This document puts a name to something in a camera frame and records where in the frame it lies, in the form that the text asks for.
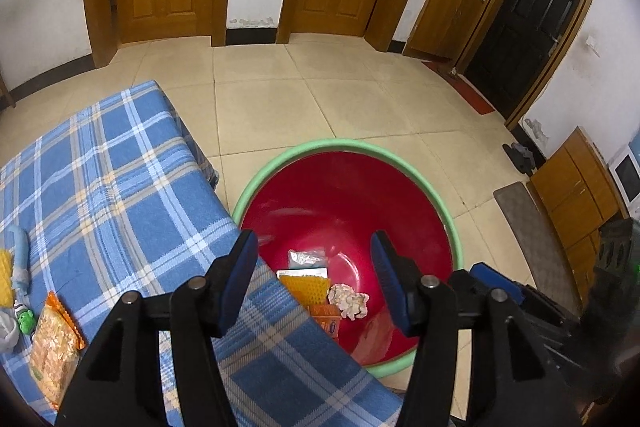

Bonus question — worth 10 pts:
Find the dark slipper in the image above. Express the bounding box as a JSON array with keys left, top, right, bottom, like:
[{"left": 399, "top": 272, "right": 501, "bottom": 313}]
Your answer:
[
  {"left": 502, "top": 143, "right": 526, "bottom": 175},
  {"left": 515, "top": 144, "right": 537, "bottom": 172}
]

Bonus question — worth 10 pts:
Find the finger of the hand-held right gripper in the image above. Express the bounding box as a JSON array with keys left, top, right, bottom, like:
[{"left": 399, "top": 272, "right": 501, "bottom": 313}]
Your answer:
[{"left": 448, "top": 262, "right": 583, "bottom": 325}]

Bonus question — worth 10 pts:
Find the white box with blue label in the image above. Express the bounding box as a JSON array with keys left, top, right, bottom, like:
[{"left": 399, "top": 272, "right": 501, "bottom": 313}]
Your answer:
[{"left": 276, "top": 269, "right": 330, "bottom": 280}]

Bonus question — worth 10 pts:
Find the white plastic bag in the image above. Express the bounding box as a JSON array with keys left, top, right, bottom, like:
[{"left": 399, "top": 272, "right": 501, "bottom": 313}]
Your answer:
[{"left": 0, "top": 309, "right": 21, "bottom": 353}]

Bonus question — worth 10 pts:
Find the silver plastic bag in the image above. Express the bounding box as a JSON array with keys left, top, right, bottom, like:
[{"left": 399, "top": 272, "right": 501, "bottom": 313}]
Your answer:
[{"left": 287, "top": 248, "right": 328, "bottom": 272}]

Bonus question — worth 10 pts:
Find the wooden sideboard cabinet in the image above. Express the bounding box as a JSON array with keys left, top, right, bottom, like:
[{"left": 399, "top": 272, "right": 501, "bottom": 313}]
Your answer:
[{"left": 530, "top": 127, "right": 631, "bottom": 303}]

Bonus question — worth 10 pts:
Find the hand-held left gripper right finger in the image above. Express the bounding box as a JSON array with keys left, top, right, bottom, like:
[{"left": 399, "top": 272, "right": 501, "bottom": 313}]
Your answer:
[{"left": 370, "top": 230, "right": 583, "bottom": 427}]

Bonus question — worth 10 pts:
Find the yellow mesh pad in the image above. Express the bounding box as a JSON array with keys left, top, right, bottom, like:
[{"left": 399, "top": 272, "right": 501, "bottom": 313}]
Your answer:
[{"left": 277, "top": 276, "right": 331, "bottom": 305}]

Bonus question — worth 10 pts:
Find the red door mat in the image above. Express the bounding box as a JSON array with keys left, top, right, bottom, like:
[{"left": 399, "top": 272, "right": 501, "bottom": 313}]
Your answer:
[{"left": 422, "top": 59, "right": 496, "bottom": 115}]

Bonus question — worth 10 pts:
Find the yellow sponge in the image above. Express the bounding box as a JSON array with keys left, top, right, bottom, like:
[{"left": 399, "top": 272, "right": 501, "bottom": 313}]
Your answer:
[{"left": 0, "top": 248, "right": 13, "bottom": 308}]

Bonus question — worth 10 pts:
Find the low wooden cabinet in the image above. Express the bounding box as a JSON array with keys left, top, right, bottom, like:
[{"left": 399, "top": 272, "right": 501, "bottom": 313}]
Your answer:
[{"left": 402, "top": 0, "right": 488, "bottom": 60}]

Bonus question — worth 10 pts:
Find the red basin with green rim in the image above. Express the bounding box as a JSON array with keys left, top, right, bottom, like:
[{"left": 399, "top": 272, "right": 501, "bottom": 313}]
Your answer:
[{"left": 231, "top": 138, "right": 463, "bottom": 380}]

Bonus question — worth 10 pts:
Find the orange snack packet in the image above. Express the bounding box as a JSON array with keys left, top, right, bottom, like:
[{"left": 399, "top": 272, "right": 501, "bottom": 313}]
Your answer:
[{"left": 27, "top": 291, "right": 87, "bottom": 410}]

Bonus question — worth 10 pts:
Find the blue plaid blanket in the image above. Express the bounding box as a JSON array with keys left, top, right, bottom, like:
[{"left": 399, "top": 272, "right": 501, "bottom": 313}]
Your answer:
[{"left": 0, "top": 80, "right": 406, "bottom": 427}]

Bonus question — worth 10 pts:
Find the grey blue strap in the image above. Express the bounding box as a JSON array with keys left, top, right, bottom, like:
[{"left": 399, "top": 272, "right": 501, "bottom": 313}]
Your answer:
[{"left": 6, "top": 225, "right": 32, "bottom": 303}]

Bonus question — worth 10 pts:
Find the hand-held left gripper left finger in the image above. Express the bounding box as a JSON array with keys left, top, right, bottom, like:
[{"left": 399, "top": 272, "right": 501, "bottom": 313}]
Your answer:
[{"left": 55, "top": 229, "right": 259, "bottom": 427}]

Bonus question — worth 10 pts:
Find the grey floor mat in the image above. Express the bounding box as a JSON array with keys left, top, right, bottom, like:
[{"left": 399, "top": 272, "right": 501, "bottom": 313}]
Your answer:
[{"left": 493, "top": 181, "right": 586, "bottom": 318}]

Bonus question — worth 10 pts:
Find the green toy keychain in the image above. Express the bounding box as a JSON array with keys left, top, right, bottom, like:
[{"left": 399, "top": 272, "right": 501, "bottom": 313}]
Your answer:
[{"left": 12, "top": 302, "right": 37, "bottom": 335}]

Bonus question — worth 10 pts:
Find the black metal door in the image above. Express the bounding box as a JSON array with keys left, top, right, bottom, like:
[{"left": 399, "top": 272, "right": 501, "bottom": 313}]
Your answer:
[{"left": 455, "top": 0, "right": 603, "bottom": 130}]

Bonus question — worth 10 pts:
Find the cream paper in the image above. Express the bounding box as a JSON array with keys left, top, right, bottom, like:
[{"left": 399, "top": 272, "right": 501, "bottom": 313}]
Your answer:
[{"left": 327, "top": 283, "right": 370, "bottom": 321}]

